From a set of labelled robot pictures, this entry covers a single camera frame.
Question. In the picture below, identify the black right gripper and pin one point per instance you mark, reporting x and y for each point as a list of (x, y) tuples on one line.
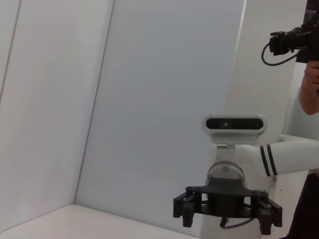
[(224, 199)]

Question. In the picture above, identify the person bare forearm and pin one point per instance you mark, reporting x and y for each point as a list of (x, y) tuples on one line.
[(310, 94)]

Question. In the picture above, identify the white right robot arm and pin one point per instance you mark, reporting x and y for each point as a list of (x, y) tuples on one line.
[(225, 170)]

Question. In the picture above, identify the person in white shirt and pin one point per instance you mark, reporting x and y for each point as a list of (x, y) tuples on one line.
[(309, 204)]

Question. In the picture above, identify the black handheld device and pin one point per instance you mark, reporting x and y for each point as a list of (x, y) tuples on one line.
[(306, 44)]

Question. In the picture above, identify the white robot head camera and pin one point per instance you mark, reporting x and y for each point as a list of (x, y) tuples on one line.
[(234, 135)]

